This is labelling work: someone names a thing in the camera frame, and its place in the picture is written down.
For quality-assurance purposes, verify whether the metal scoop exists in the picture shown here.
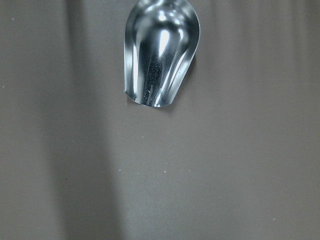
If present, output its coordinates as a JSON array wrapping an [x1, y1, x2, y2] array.
[[124, 0, 201, 108]]

